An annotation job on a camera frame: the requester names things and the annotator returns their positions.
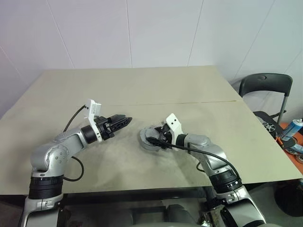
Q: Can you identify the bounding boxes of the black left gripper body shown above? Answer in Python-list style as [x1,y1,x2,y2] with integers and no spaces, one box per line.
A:
[94,115,117,141]

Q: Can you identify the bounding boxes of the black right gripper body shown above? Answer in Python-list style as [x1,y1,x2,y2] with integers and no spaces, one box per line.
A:
[155,125,175,148]

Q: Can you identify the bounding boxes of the round grey motor lid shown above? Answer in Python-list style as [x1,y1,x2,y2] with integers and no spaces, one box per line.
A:
[139,127,164,142]

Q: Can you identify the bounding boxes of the grey tape roll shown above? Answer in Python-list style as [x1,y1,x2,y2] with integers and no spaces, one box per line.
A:
[138,132,166,154]

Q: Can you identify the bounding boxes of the silver spoked wheel part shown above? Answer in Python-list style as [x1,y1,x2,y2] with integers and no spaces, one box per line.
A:
[262,122,276,133]

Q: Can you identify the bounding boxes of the small shiny metal object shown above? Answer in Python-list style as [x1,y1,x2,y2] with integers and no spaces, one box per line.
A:
[201,205,225,225]

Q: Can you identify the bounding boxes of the dark folding chair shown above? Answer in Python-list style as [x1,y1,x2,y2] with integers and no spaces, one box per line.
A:
[238,73,294,139]

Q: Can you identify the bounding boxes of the blue spray can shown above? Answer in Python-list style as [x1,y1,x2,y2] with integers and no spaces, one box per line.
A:
[283,119,303,141]

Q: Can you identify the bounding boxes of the black round base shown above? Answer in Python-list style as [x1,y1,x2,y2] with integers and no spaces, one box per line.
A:
[274,179,303,217]

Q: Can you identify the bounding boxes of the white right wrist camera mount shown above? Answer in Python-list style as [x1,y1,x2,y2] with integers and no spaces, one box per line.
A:
[165,113,184,142]

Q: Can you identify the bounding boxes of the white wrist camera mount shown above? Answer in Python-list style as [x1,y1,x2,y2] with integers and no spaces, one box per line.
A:
[84,98,104,142]
[165,113,184,142]

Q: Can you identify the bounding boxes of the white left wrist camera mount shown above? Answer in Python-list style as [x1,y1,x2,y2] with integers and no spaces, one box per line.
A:
[84,98,104,142]

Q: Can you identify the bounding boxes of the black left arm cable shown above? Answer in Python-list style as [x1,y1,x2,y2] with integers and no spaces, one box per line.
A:
[62,105,86,183]

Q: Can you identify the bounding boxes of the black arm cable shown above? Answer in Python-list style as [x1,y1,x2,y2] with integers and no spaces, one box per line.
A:
[62,105,86,183]
[163,141,243,184]

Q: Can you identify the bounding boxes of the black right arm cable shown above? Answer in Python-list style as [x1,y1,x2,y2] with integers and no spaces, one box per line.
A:
[163,141,243,184]

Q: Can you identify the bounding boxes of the black table frame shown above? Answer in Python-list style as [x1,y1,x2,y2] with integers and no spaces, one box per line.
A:
[0,185,214,209]

